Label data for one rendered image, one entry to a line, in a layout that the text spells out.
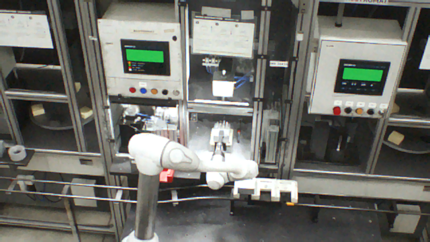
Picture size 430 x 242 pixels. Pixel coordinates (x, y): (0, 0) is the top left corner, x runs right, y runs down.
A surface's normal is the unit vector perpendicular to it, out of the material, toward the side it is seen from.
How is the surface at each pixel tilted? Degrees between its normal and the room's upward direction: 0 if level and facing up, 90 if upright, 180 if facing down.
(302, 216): 0
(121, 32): 90
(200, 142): 0
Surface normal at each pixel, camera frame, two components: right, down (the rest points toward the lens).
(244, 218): 0.01, -0.78
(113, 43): -0.10, 0.62
